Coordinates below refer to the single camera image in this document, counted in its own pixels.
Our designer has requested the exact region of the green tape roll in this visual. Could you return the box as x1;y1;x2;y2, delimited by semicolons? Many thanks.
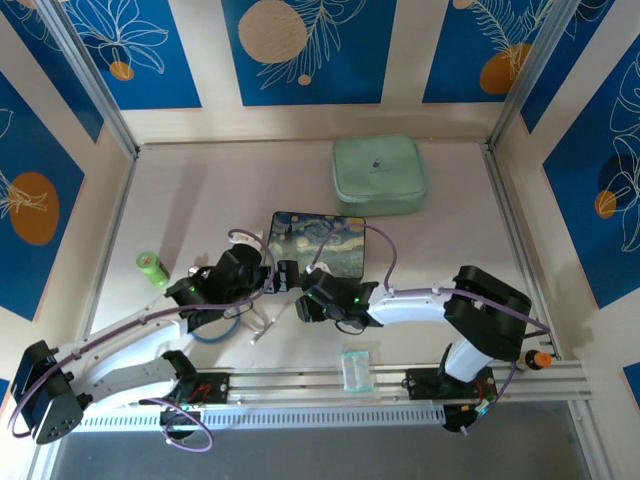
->
136;251;171;287

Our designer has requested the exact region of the aluminium frame post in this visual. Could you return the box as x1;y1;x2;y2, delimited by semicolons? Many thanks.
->
37;0;140;157
487;0;584;151

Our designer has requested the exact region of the clear plastic bag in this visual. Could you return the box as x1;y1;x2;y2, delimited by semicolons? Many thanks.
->
339;349;374;394

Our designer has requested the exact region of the white slotted cable duct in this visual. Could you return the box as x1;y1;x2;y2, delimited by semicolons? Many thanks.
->
62;405;447;432

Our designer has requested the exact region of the aluminium table edge rail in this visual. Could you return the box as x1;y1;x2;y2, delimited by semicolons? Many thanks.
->
79;149;140;341
482;144;560;361

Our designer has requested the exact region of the blue coiled cable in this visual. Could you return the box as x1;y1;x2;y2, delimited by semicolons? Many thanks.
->
192;309;242;345

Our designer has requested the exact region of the starry night print pad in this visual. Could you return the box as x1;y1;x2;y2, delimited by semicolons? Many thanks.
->
267;210;368;281

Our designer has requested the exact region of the orange capped small bottle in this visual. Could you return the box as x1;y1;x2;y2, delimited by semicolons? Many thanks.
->
518;350;554;373

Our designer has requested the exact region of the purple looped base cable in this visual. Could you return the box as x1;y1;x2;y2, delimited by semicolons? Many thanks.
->
148;397;214;454

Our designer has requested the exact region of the aluminium mounting rail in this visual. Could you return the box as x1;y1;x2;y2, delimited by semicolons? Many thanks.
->
43;360;592;407

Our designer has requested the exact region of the mint green zip case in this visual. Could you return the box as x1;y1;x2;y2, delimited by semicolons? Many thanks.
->
332;134;430;217

